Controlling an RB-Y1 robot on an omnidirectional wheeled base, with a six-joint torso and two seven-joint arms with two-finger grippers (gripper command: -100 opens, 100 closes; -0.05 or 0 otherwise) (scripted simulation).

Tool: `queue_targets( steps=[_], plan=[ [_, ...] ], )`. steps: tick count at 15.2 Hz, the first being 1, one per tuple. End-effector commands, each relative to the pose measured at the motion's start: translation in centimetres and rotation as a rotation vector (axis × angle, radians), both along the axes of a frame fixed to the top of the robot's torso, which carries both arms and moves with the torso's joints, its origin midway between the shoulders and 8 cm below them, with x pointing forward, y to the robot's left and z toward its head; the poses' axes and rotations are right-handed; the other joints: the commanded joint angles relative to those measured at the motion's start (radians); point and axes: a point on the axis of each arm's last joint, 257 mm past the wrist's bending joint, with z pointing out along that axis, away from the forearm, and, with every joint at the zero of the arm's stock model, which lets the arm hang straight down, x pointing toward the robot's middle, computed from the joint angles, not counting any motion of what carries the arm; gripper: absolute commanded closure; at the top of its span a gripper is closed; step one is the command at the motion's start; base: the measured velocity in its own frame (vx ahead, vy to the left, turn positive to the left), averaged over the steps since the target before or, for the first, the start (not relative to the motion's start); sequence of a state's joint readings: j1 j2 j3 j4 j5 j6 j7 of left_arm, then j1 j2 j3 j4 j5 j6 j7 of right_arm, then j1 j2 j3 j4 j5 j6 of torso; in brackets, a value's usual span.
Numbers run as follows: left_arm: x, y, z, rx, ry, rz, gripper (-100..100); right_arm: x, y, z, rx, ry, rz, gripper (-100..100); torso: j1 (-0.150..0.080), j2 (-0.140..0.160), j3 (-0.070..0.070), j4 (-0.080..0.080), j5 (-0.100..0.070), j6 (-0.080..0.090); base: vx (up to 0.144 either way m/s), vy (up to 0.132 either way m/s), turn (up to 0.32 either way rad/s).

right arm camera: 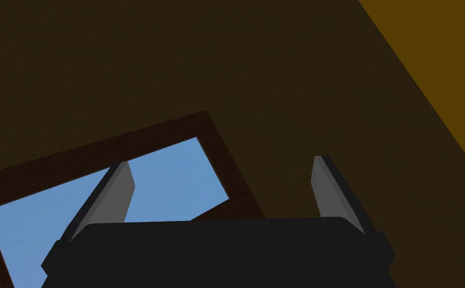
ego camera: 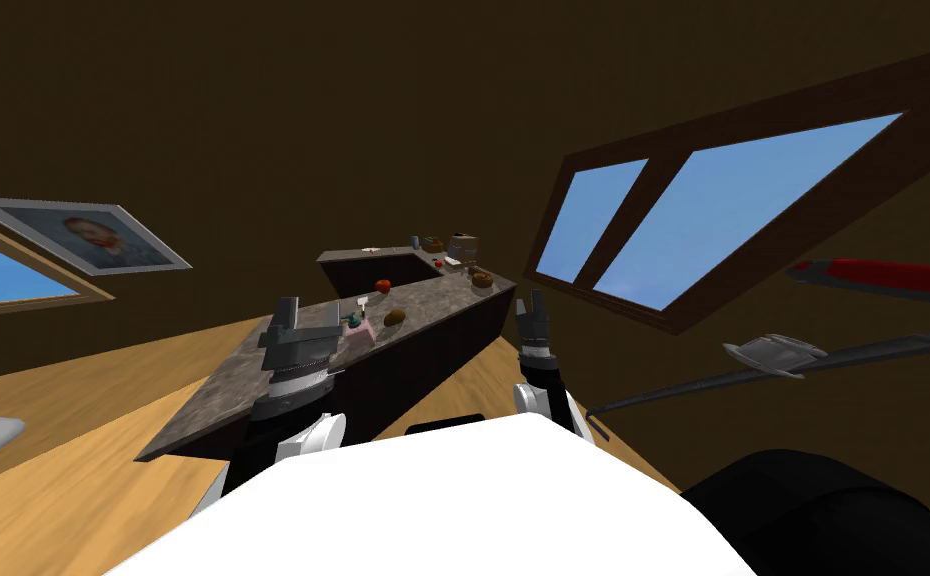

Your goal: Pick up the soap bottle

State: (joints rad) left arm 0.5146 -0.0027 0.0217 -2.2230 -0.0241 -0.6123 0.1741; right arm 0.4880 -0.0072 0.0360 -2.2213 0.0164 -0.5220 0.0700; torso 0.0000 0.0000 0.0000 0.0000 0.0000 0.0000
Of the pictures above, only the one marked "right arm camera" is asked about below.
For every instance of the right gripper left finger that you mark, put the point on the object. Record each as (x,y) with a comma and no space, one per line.
(110,198)

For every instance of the dark brown framed window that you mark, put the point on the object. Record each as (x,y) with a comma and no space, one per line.
(168,180)

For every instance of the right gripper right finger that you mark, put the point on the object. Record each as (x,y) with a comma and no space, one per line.
(332,192)

